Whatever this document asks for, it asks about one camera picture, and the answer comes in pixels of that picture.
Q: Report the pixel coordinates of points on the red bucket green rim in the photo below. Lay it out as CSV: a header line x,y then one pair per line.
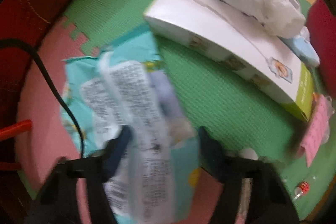
x,y
321,25

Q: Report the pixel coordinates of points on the white green cardboard box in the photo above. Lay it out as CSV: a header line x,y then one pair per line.
x,y
239,43

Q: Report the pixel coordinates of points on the pink folded paper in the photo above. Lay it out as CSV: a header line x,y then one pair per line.
x,y
312,138

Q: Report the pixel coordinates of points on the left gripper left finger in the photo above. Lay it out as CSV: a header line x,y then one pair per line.
x,y
56,201

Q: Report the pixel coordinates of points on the red stool frame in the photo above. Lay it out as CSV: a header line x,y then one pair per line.
x,y
16,129

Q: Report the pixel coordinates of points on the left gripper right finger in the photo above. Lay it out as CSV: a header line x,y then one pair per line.
x,y
269,201

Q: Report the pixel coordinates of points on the light blue face mask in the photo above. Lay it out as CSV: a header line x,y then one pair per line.
x,y
302,48

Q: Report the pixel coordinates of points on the small clear wrapper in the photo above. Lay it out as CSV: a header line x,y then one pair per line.
x,y
330,112

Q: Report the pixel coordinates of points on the teal wet wipes package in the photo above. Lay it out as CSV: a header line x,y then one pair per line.
x,y
126,84

